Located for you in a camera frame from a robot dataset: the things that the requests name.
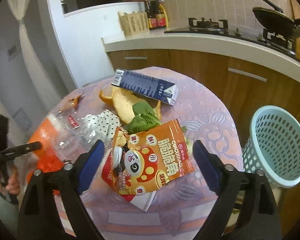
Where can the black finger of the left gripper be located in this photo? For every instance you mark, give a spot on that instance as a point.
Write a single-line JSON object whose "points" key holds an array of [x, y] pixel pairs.
{"points": [[10, 154]]}

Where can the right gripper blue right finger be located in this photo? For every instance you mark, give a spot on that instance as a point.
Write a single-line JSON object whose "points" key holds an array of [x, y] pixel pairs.
{"points": [[207, 165]]}

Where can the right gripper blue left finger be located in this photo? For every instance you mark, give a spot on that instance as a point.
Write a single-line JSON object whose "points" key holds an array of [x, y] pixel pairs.
{"points": [[87, 165]]}

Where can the clear plastic bag red label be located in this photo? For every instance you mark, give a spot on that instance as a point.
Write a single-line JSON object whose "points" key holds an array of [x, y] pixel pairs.
{"points": [[70, 142]]}

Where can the polka dot white wrapper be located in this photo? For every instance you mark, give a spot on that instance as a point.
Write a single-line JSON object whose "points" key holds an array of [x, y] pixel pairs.
{"points": [[101, 126]]}

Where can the orange mushroom snack bag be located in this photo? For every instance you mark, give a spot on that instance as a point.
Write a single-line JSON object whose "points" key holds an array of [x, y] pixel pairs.
{"points": [[141, 163]]}

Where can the green leafy vegetable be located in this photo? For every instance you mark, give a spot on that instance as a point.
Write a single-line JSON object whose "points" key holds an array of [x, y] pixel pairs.
{"points": [[145, 117]]}

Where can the blue milk carton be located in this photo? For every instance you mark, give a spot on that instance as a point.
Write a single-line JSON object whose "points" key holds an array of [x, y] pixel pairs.
{"points": [[151, 87]]}

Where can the light blue perforated trash basket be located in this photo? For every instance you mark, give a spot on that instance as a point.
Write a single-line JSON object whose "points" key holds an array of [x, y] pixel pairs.
{"points": [[274, 146]]}

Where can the wooden kitchen cabinet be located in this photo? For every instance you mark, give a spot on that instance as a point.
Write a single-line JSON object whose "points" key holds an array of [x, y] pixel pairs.
{"points": [[241, 85]]}

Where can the person's left hand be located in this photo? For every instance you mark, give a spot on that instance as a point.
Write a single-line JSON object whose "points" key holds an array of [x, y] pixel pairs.
{"points": [[13, 185]]}

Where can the orange red plastic bag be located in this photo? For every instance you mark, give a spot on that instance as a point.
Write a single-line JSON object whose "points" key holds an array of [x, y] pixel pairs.
{"points": [[49, 163]]}

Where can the small brown snack wrapper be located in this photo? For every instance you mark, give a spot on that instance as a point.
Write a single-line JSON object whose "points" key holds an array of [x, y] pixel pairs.
{"points": [[70, 104]]}

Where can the yellow fruit peel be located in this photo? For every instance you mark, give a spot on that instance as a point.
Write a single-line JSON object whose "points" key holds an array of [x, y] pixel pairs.
{"points": [[123, 101]]}

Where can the black gas stove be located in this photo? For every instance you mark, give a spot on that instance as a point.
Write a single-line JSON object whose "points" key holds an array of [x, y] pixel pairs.
{"points": [[221, 28]]}

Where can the woven beige basket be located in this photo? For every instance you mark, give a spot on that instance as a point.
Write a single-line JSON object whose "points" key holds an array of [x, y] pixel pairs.
{"points": [[134, 23]]}

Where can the yellow label sauce bottle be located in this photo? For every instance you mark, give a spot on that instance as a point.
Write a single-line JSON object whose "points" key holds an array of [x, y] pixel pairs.
{"points": [[161, 15]]}

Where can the black wok pan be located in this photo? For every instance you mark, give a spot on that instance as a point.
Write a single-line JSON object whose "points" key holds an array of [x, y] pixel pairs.
{"points": [[274, 20]]}

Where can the dark soy sauce bottle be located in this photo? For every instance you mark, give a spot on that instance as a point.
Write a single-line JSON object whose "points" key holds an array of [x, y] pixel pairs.
{"points": [[151, 17]]}

